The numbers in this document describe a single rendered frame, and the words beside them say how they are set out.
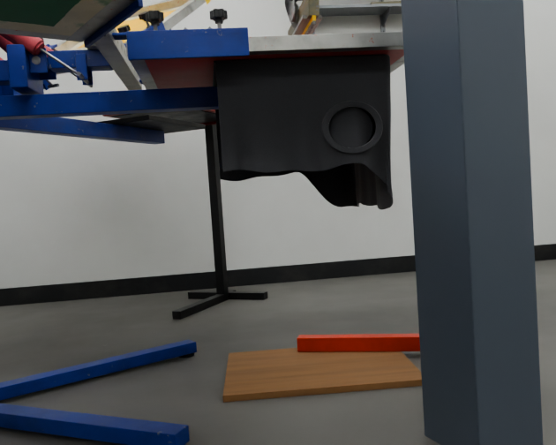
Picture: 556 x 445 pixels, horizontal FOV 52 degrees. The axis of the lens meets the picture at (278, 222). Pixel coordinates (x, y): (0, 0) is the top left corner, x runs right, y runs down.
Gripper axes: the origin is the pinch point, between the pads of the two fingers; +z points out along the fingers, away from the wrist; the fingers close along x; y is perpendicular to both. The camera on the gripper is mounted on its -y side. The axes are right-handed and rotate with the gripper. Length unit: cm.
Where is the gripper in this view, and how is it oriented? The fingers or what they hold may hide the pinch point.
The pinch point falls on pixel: (302, 27)
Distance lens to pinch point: 185.4
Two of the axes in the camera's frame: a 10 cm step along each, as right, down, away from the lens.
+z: 0.7, 10.0, 0.4
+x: 9.9, -0.7, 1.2
